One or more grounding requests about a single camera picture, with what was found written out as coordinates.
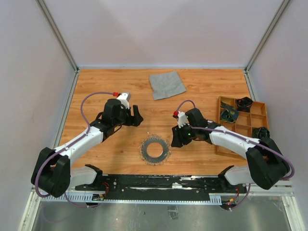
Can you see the grey cloth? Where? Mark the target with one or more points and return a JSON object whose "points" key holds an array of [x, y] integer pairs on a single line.
{"points": [[166, 85]]}

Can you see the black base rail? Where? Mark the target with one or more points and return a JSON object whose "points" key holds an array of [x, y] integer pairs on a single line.
{"points": [[161, 187]]}

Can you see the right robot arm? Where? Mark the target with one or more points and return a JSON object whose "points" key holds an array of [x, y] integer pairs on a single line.
{"points": [[265, 163]]}

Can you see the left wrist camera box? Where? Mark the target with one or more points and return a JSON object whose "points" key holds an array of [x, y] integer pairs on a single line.
{"points": [[124, 97]]}

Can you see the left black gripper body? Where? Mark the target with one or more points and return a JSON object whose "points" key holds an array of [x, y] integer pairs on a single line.
{"points": [[125, 118]]}

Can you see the rolled black tie top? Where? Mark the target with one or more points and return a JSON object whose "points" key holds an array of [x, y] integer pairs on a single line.
{"points": [[244, 104]]}

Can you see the rolled dark tie right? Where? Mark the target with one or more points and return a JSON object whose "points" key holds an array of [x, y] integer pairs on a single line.
{"points": [[260, 133]]}

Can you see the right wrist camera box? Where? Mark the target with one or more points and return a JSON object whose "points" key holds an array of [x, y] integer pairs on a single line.
{"points": [[182, 119]]}

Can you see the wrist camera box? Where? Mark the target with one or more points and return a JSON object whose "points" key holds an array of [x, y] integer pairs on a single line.
{"points": [[124, 97], [182, 119]]}

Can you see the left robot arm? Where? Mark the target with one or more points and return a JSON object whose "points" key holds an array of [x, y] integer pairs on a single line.
{"points": [[53, 173]]}

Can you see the wooden compartment tray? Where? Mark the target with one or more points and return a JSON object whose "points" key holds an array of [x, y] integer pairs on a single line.
{"points": [[258, 117]]}

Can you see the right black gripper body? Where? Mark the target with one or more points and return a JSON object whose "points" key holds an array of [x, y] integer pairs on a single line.
{"points": [[189, 134]]}

